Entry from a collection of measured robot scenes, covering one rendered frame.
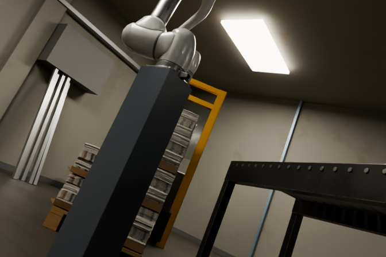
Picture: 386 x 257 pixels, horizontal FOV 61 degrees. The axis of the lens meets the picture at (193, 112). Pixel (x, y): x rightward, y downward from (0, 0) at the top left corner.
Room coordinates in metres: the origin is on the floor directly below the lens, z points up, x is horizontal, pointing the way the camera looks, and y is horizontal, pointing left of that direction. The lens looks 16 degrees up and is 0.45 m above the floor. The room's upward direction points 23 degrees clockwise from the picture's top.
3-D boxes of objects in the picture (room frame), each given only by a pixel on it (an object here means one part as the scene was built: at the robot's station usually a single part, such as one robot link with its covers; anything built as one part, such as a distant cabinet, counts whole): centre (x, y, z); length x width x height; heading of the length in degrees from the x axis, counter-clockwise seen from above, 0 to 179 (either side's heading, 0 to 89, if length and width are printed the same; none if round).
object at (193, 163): (3.65, -0.23, 0.93); 0.09 x 0.09 x 1.85; 89
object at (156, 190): (2.50, 0.12, 0.42); 1.17 x 0.39 x 0.83; 179
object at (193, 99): (3.66, 0.10, 1.62); 0.75 x 0.06 x 0.06; 89
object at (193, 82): (3.66, 0.10, 1.82); 0.75 x 0.06 x 0.06; 89
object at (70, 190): (2.71, 0.46, 0.30); 0.76 x 0.30 x 0.60; 179
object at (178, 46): (1.56, 0.20, 1.17); 0.18 x 0.16 x 0.22; 77
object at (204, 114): (3.68, 0.10, 1.28); 0.57 x 0.01 x 0.65; 89
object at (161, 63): (1.54, 0.17, 1.03); 0.22 x 0.18 x 0.06; 51
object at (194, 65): (1.94, 0.15, 1.30); 0.13 x 0.11 x 0.16; 77
